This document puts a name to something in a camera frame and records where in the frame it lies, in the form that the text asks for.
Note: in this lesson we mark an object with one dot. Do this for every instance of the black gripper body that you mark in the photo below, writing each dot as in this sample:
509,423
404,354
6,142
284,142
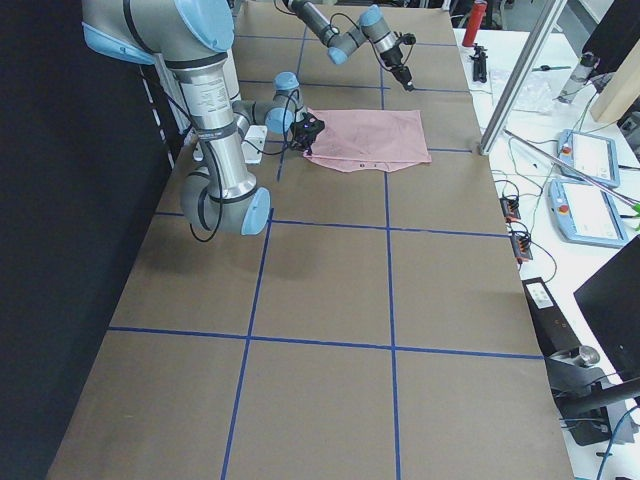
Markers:
301,138
393,60

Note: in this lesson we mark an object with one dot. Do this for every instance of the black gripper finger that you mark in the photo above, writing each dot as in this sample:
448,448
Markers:
408,85

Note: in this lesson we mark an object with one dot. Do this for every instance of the pink Snoopy t-shirt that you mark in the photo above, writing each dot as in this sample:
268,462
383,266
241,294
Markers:
358,140

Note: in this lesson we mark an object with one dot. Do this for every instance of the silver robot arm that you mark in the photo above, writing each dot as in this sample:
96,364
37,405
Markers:
194,38
342,36

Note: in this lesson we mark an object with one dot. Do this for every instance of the black folded tripod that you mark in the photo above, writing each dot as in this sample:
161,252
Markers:
479,64

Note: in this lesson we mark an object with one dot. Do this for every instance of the red bottle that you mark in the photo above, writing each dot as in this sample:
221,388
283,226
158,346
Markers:
475,19

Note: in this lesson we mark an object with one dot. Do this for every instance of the clear plastic bag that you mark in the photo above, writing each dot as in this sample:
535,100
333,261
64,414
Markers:
535,96

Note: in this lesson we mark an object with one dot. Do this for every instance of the clear water bottle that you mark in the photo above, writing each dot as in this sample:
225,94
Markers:
579,77

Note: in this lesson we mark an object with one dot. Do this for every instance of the far blue teach pendant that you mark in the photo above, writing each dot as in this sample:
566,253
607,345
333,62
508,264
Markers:
591,154

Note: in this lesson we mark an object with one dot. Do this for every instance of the blue teach pendant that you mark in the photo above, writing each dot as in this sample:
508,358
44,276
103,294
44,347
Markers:
584,214
591,154

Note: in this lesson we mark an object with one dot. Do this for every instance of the near blue teach pendant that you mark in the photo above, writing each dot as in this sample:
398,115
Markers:
584,214

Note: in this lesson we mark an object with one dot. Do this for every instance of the metal rod green tip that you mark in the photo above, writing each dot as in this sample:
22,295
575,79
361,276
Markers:
630,202

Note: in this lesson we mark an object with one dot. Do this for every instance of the black box with label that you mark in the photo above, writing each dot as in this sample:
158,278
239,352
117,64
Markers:
555,320

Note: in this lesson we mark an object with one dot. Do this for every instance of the black monitor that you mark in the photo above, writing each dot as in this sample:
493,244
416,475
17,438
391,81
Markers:
609,303

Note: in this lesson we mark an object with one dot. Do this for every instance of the black metal stand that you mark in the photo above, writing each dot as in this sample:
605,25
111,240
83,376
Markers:
591,405

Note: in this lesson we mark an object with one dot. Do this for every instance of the aluminium frame post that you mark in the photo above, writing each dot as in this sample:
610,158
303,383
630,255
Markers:
523,66

